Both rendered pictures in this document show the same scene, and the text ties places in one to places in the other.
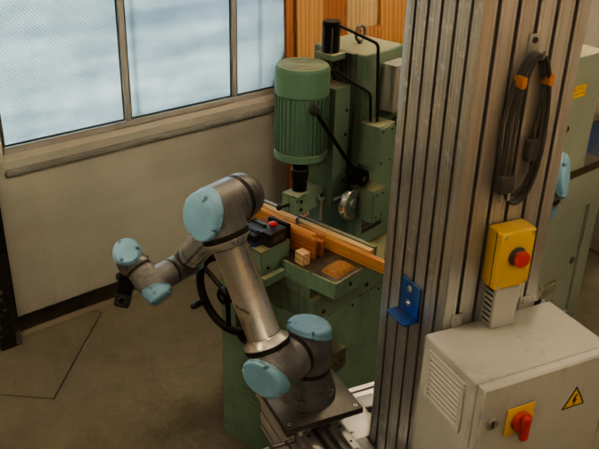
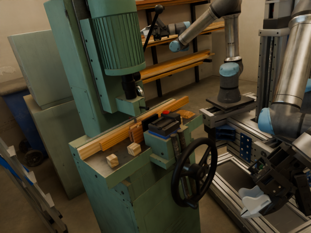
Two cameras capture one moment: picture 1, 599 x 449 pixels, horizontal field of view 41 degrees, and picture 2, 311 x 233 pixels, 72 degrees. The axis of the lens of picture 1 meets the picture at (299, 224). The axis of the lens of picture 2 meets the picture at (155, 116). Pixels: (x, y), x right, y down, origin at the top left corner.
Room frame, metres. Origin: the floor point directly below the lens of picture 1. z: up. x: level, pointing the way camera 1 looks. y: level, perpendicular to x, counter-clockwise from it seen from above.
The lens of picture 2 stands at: (2.22, 0.91, 1.39)
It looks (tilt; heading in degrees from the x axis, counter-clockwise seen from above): 25 degrees down; 279
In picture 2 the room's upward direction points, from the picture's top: 9 degrees counter-clockwise
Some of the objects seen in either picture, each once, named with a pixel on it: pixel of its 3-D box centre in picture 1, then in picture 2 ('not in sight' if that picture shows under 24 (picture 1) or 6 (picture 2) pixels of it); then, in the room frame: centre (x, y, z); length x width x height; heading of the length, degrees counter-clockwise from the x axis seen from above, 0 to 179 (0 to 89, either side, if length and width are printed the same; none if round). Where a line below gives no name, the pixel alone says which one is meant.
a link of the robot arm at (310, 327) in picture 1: (307, 343); (304, 95); (1.70, -0.03, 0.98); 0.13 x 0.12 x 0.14; 145
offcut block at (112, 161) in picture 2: not in sight; (112, 160); (2.51, 0.26, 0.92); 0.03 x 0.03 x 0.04; 44
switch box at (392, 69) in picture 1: (396, 85); not in sight; (2.61, -0.31, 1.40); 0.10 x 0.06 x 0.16; 139
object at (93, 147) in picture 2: (302, 226); (135, 124); (2.47, -0.01, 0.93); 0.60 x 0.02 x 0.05; 49
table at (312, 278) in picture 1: (277, 253); (154, 141); (2.37, 0.07, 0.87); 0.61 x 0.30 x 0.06; 49
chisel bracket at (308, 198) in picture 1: (303, 200); (131, 105); (2.47, -0.01, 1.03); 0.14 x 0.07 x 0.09; 139
